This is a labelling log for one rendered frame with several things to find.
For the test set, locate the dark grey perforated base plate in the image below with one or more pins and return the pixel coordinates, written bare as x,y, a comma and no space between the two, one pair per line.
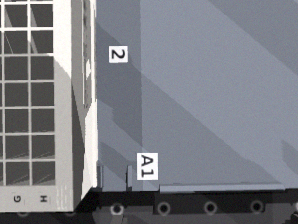
151,207

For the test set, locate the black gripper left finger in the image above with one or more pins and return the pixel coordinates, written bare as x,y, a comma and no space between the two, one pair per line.
119,219

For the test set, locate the white deep-well block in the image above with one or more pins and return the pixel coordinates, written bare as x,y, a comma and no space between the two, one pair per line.
42,170

